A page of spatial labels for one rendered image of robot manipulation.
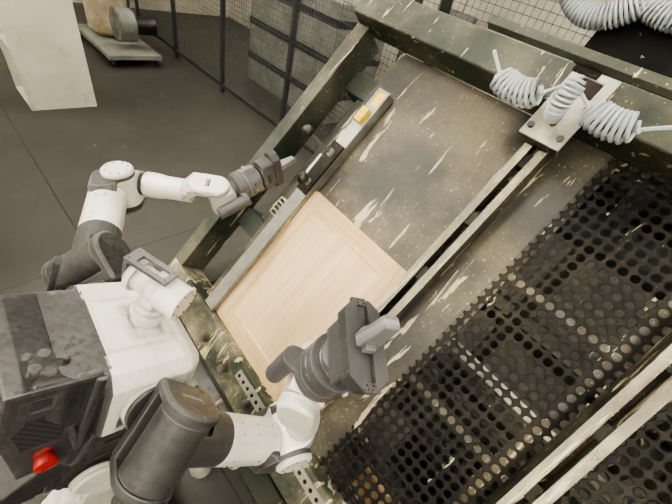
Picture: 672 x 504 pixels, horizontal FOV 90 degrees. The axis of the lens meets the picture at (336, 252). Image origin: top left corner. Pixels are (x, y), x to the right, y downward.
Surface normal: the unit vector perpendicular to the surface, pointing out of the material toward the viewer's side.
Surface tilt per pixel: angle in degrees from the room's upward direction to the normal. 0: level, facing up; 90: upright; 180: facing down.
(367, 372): 16
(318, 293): 51
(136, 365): 23
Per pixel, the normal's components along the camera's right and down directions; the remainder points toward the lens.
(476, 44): -0.43, -0.22
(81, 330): 0.50, -0.78
